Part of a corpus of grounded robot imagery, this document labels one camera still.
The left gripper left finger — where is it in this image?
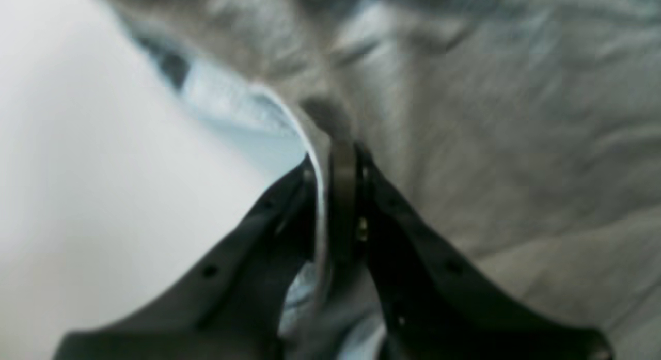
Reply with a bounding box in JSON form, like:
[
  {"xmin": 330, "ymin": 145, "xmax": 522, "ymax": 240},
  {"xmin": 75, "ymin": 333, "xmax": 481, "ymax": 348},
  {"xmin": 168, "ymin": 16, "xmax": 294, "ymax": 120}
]
[{"xmin": 55, "ymin": 158, "xmax": 316, "ymax": 359}]

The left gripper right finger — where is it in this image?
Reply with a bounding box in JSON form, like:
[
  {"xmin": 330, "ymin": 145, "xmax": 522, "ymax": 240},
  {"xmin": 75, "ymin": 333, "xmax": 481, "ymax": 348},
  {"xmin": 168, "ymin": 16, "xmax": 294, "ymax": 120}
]
[{"xmin": 328, "ymin": 143, "xmax": 615, "ymax": 359}]

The grey printed T-shirt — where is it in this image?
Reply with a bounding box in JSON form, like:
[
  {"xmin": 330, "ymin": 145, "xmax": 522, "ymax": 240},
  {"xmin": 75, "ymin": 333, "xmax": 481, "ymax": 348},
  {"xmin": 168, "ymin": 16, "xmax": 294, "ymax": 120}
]
[{"xmin": 105, "ymin": 0, "xmax": 659, "ymax": 359}]

